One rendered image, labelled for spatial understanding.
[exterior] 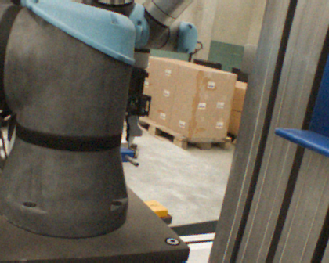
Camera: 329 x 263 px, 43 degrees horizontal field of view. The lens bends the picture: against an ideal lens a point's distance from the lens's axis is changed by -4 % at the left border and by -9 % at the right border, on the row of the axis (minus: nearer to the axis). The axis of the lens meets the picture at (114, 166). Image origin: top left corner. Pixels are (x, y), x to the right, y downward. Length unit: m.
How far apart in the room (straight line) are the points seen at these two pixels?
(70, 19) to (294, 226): 0.26
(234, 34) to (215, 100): 5.05
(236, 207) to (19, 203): 0.21
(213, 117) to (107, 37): 4.68
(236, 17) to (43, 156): 9.58
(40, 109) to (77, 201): 0.10
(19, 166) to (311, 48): 0.29
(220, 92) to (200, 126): 0.46
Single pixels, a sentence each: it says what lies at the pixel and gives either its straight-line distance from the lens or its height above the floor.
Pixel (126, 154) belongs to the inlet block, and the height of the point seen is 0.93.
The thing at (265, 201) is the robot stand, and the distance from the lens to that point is 0.38.
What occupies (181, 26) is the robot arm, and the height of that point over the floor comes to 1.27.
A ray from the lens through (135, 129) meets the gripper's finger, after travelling 1.14.
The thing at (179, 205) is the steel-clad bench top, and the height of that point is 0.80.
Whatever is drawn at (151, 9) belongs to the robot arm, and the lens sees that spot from 0.88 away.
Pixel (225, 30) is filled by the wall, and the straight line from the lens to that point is 9.79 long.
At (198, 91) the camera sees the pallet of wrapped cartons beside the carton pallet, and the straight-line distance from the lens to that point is 4.84.
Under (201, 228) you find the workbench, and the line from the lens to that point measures 1.14.
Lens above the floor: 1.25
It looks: 18 degrees down
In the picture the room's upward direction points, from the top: 8 degrees clockwise
